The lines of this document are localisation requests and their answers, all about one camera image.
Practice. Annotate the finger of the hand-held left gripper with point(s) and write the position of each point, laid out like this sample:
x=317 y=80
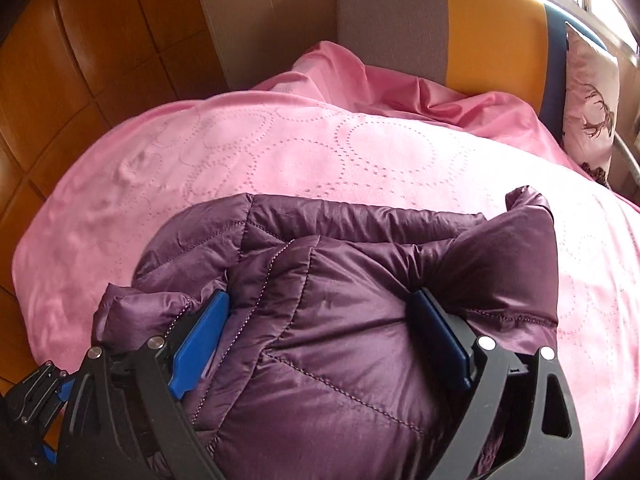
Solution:
x=42 y=452
x=42 y=385

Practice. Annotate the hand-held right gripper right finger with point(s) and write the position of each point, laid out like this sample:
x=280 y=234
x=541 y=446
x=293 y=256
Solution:
x=442 y=340

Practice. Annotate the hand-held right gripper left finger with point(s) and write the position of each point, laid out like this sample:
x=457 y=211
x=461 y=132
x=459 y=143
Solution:
x=200 y=345

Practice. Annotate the purple quilted down jacket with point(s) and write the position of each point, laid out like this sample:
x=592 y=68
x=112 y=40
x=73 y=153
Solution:
x=360 y=320

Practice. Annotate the pink embossed blanket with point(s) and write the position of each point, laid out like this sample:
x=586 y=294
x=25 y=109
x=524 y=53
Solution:
x=250 y=160

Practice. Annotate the deer print pillow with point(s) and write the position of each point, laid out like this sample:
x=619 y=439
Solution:
x=590 y=100

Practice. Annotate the grey yellow blue headboard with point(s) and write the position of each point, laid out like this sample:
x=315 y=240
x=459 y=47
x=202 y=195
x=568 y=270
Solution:
x=490 y=30

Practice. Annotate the grey curved chair frame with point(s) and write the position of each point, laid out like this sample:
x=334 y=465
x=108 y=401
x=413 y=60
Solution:
x=631 y=157

